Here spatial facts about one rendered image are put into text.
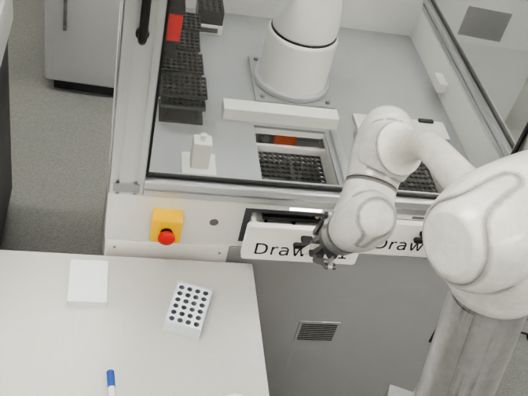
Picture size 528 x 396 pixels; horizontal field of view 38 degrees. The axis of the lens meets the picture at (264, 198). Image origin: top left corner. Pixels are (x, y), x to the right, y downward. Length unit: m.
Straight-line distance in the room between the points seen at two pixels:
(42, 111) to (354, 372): 1.91
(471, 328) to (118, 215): 1.05
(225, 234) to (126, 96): 0.46
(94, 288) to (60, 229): 1.24
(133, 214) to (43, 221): 1.26
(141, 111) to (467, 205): 0.93
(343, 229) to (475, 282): 0.59
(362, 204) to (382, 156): 0.10
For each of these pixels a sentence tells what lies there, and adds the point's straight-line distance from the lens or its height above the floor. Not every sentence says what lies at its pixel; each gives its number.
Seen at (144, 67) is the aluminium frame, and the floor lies 1.29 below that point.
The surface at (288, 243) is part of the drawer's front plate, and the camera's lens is 1.82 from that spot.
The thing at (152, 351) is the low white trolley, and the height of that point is 0.76.
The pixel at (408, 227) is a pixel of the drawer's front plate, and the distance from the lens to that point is 1.92.
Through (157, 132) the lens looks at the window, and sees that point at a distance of 1.67.
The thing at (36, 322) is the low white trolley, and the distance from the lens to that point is 1.74.
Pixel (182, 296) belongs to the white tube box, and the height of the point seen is 0.80.
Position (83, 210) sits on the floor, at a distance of 3.08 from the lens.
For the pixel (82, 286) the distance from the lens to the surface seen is 1.79.
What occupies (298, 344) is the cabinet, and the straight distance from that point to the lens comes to 2.24.
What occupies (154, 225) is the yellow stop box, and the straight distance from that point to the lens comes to 1.77.
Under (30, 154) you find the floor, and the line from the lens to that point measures 3.33.
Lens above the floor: 2.13
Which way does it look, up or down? 41 degrees down
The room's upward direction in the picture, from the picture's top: 15 degrees clockwise
